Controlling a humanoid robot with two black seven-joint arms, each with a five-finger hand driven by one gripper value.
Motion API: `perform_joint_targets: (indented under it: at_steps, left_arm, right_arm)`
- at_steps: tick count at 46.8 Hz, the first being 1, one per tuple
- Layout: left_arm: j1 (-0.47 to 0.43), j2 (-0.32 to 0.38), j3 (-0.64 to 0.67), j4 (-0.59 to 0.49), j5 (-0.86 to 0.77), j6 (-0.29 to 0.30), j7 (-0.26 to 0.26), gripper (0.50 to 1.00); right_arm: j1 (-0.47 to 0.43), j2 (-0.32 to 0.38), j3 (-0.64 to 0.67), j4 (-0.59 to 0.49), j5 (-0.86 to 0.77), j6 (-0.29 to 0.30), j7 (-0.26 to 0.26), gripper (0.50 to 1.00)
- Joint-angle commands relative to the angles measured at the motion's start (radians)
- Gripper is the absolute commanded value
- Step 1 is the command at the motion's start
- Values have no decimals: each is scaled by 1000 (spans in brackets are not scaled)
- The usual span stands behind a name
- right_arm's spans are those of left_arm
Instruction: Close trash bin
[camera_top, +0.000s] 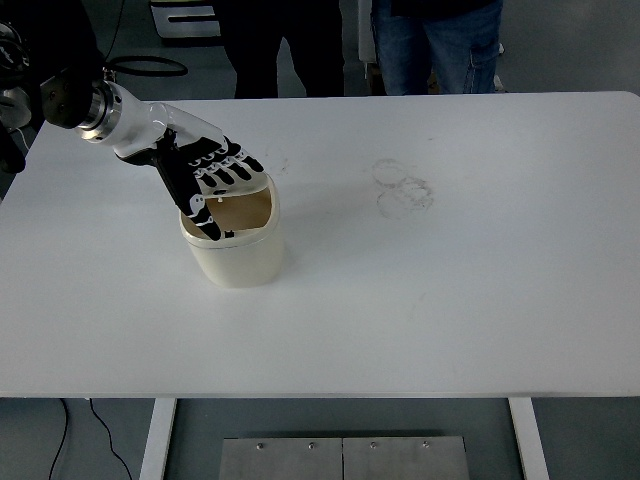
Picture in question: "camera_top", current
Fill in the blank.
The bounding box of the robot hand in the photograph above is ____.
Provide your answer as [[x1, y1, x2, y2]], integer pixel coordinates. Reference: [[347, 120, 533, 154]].
[[106, 83, 265, 243]]

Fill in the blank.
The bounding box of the cream plastic trash bin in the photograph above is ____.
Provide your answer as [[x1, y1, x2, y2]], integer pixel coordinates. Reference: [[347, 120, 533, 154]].
[[179, 172, 286, 290]]

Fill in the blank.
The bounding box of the white and black machine base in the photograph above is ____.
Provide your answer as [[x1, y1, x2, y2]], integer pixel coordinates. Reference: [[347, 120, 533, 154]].
[[151, 0, 222, 47]]

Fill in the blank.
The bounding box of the person in dark trousers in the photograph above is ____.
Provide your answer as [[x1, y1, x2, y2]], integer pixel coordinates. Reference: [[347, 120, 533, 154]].
[[222, 0, 347, 99], [27, 0, 104, 71]]

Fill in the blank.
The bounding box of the white panel furniture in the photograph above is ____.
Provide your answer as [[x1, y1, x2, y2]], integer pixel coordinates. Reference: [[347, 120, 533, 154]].
[[356, 0, 387, 96]]

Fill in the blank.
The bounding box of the person in blue jeans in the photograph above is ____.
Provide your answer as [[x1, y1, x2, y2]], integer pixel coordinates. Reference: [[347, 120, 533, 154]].
[[370, 0, 506, 97]]

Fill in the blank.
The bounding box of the white table leg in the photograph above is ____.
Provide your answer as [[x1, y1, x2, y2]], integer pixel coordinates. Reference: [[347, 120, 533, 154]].
[[138, 398, 179, 480], [508, 398, 551, 480]]

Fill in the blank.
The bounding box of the grey metal plate with screws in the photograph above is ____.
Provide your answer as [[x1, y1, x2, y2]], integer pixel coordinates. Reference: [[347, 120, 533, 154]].
[[217, 437, 345, 480], [342, 435, 470, 480]]

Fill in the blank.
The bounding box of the thin black hanging cable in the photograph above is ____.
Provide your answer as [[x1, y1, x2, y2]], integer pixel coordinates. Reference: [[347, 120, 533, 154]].
[[103, 0, 127, 57]]

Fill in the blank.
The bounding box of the black floor cable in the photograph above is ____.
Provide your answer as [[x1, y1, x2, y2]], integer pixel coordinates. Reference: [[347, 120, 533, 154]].
[[88, 398, 135, 480], [48, 398, 70, 480]]

